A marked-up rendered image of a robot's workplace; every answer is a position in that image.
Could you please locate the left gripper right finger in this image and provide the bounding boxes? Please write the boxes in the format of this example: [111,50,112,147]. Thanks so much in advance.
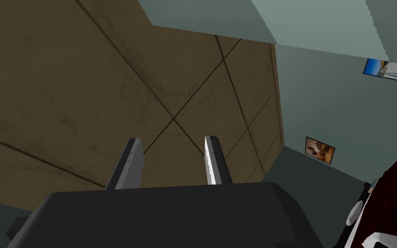
[204,135,233,186]

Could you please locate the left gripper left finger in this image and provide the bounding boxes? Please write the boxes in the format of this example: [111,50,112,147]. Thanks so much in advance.
[105,138,145,191]

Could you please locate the brown wall picture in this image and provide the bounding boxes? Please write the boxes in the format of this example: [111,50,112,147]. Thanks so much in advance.
[304,136,336,165]

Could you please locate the blue wall picture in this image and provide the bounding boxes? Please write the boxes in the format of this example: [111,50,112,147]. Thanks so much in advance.
[362,58,397,82]

